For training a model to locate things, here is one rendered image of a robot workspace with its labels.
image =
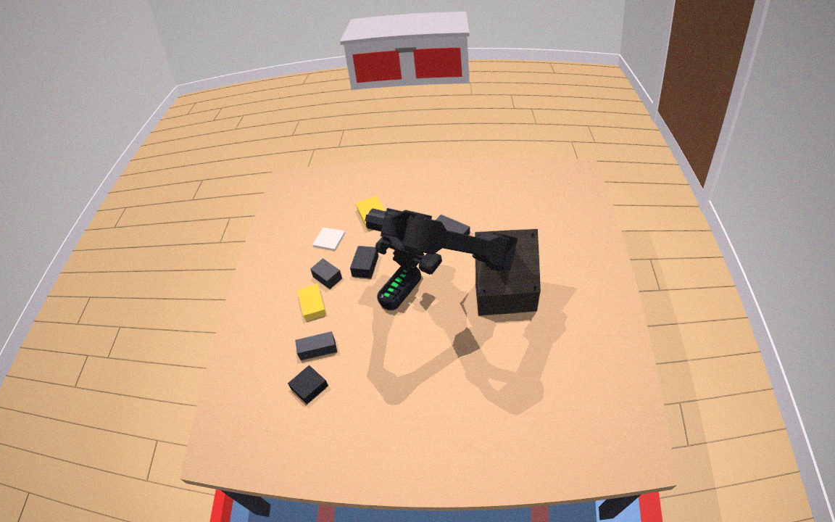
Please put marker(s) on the dark grey rounded unit with white label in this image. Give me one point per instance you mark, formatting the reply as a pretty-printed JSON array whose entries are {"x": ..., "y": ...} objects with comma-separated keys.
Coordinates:
[{"x": 397, "y": 288}]

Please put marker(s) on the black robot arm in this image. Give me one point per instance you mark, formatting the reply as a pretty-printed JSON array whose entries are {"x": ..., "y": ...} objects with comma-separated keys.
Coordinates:
[{"x": 418, "y": 233}]

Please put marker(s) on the white flat square plate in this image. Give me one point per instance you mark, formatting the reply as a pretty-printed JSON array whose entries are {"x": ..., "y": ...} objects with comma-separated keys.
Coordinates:
[{"x": 329, "y": 238}]

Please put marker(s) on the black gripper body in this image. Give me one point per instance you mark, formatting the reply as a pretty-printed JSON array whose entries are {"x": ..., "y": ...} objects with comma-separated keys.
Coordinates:
[{"x": 427, "y": 264}]

